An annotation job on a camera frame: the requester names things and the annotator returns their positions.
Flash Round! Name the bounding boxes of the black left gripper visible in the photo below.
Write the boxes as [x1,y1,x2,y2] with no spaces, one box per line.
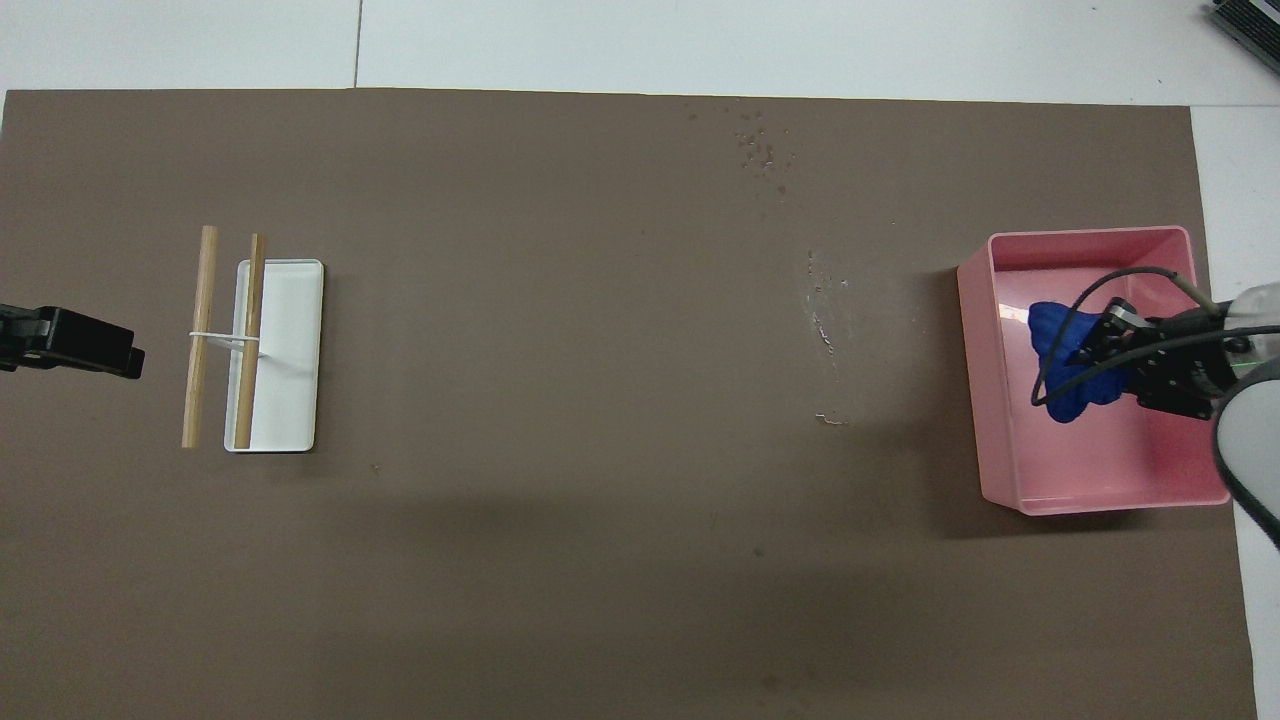
[0,304,147,380]

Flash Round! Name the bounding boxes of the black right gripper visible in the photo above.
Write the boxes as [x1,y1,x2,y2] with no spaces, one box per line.
[1064,297,1247,422]

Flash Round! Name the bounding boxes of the blue towel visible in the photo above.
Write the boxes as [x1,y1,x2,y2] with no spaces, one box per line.
[1027,301,1136,425]

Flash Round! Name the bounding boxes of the spilled water puddle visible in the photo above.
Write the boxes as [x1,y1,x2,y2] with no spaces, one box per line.
[805,250,851,426]

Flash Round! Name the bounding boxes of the long light wooden dowel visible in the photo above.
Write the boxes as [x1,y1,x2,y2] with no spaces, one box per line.
[181,225,219,449]

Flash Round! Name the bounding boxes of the pink plastic bin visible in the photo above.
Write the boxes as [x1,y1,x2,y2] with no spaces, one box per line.
[956,226,1232,517]

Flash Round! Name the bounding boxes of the white rectangular tray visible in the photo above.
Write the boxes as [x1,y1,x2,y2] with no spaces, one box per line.
[224,259,326,454]

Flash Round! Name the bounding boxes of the grey ribbed device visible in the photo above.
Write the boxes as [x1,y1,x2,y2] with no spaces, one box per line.
[1203,0,1280,76]

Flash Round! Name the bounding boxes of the brown table mat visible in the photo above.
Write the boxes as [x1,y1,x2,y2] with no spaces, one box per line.
[0,88,1259,720]

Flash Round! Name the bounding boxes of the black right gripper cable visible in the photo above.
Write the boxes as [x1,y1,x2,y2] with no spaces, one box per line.
[1030,266,1280,406]

